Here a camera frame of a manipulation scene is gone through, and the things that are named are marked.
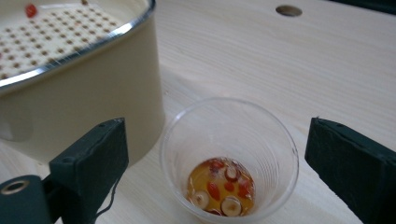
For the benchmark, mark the clear plastic cup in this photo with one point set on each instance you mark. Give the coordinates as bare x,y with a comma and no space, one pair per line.
183,140

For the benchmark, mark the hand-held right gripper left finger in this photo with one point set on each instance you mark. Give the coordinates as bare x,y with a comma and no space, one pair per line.
90,168

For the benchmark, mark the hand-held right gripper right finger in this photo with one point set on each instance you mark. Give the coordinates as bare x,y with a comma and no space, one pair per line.
355,168

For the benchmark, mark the tea dregs with red berries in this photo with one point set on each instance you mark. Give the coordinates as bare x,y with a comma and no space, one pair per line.
221,189

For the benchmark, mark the beige container with perforated strainer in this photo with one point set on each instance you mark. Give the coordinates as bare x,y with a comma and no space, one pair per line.
93,93

